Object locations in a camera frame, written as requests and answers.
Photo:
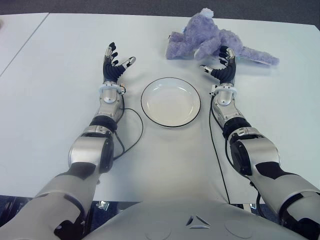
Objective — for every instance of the purple plush doll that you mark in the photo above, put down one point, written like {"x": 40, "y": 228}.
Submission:
{"x": 200, "y": 37}

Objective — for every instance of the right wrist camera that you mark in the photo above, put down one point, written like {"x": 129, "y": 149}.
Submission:
{"x": 213, "y": 90}

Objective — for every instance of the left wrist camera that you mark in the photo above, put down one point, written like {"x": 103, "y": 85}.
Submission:
{"x": 122, "y": 89}

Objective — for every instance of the robot right hand black silver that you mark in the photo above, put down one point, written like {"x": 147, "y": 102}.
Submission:
{"x": 226, "y": 73}

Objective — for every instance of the grey robot torso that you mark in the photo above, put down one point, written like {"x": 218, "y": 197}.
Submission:
{"x": 195, "y": 225}

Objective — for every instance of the robot right arm silver black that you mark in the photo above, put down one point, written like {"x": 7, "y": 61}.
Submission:
{"x": 260, "y": 152}

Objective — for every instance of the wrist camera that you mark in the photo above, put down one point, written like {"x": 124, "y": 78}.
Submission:
{"x": 213, "y": 90}
{"x": 122, "y": 89}

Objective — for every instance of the white plate with black rim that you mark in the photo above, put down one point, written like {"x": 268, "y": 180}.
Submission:
{"x": 170, "y": 105}

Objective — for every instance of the robot left hand black silver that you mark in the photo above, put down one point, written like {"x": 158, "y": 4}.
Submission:
{"x": 111, "y": 71}

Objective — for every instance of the robot left arm silver black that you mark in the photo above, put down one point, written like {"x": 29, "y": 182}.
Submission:
{"x": 90, "y": 150}

